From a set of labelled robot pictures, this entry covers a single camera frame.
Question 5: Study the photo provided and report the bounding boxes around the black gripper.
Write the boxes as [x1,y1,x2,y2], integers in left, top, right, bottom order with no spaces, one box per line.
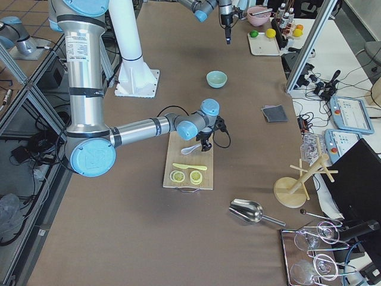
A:
[219,12,234,45]
[196,129,214,152]

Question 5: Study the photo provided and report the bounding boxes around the white ceramic spoon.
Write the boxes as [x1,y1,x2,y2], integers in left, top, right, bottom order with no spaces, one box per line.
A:
[180,143,202,156]

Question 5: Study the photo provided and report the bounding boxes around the light green bowl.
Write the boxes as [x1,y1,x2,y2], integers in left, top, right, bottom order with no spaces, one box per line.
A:
[206,70,228,89]

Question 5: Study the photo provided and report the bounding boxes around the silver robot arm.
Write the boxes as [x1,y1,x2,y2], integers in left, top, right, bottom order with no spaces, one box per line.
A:
[178,0,242,45]
[49,1,220,177]

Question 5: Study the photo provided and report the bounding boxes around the pink bowl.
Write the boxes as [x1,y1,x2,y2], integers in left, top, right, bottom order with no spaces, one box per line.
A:
[247,6,272,27]

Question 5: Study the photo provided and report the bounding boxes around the bamboo cutting board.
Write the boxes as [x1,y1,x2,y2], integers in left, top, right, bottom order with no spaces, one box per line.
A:
[162,130,214,191]

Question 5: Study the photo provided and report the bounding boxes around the green lime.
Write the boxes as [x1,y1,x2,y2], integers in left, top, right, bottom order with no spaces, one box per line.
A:
[249,30,259,38]

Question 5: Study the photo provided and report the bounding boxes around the yellow plastic knife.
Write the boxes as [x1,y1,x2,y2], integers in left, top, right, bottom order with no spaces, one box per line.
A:
[172,163,208,171]

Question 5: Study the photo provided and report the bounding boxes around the stacked lemon slices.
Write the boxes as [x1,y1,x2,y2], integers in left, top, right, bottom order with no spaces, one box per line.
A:
[189,170,203,185]

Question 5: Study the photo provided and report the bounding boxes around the beige rabbit tray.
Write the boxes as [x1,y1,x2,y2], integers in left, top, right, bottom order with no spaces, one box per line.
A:
[247,32,280,56]

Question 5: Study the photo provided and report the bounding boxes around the yellow lemon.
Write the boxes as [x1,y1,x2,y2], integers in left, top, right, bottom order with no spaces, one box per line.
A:
[265,29,276,39]
[293,28,303,38]

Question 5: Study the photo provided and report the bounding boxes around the bottle rack with bottles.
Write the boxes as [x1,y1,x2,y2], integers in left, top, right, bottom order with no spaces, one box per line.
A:
[271,3,294,49]

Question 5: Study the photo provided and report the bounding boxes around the grey folded cloth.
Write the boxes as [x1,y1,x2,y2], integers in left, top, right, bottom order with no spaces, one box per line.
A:
[261,105,288,123]

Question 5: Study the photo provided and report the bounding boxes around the steel scoop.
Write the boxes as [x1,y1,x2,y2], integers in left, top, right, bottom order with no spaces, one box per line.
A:
[229,198,286,226]

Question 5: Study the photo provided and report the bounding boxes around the black power strip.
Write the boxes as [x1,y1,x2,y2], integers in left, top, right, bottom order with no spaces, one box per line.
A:
[294,63,317,89]

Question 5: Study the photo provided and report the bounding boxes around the wooden mug tree stand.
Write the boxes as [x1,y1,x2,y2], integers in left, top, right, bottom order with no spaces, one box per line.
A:
[273,137,339,208]

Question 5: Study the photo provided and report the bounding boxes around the clear plastic container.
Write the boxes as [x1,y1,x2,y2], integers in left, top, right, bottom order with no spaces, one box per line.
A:
[300,134,324,164]

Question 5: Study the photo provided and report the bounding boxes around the lower teach pendant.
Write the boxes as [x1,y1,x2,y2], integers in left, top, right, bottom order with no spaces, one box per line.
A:
[324,129,363,163]

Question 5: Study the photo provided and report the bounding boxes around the teach pendant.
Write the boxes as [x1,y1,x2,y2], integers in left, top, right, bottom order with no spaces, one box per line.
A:
[329,96,374,134]
[324,129,363,163]

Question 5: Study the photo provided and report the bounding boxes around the upper teach pendant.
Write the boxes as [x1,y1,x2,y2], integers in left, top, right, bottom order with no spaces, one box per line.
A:
[329,96,374,134]

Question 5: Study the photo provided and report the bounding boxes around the upper wine glass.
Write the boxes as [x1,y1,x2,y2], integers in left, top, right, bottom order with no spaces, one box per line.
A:
[294,221,339,251]

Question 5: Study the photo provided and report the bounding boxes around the wine glass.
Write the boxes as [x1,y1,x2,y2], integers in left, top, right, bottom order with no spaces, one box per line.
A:
[289,254,339,285]
[294,221,339,251]

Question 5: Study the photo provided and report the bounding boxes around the black monitor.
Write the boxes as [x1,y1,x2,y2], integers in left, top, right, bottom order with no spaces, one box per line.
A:
[324,139,380,222]

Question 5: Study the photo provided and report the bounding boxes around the lower wine glass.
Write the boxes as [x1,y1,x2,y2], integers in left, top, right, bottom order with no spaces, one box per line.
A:
[289,254,339,285]

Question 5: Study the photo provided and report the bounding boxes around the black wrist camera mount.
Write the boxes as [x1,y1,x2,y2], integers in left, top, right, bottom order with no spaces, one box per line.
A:
[213,116,227,133]
[232,6,243,19]

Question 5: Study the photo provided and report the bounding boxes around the lemon slice near handle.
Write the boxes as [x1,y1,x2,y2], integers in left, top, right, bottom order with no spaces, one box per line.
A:
[169,170,185,183]

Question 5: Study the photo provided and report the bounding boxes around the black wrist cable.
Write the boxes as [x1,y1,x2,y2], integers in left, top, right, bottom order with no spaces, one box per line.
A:
[156,104,232,148]

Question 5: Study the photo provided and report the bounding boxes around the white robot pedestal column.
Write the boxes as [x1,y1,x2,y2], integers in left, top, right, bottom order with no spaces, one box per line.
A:
[108,0,160,98]

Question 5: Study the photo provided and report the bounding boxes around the aluminium frame post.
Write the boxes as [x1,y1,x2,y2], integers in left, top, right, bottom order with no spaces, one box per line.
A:
[285,0,336,93]

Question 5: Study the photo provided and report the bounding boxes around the wire glass rack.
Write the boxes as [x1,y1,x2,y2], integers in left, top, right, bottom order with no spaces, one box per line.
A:
[280,221,357,285]

